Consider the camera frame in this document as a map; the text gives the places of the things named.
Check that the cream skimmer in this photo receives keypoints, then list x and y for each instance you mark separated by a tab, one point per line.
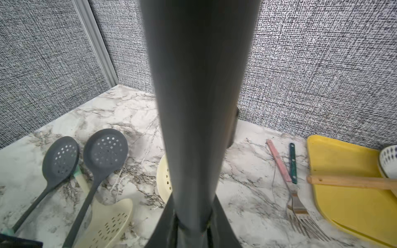
163	180

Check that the pink handled fork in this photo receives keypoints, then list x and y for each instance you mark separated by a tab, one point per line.
295	223

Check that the dark grey utensil rack stand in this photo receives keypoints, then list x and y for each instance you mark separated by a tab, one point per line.
198	52

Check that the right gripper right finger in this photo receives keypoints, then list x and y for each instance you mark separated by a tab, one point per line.
221	234

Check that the black cup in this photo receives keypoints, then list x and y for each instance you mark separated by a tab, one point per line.
234	126

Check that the yellow tray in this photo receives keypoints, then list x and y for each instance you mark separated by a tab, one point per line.
369	214

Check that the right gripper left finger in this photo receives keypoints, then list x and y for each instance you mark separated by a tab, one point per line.
165	233

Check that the grey skimmer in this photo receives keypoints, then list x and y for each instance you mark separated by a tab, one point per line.
30	178
105	152

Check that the green handled fork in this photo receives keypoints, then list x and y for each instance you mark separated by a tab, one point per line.
301	215

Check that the white patterned plate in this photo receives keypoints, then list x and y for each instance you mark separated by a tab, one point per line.
387	162

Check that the cream slotted spoon small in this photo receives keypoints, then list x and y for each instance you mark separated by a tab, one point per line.
108	224

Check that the white spatula wooden handle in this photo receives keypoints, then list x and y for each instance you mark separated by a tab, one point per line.
353	182

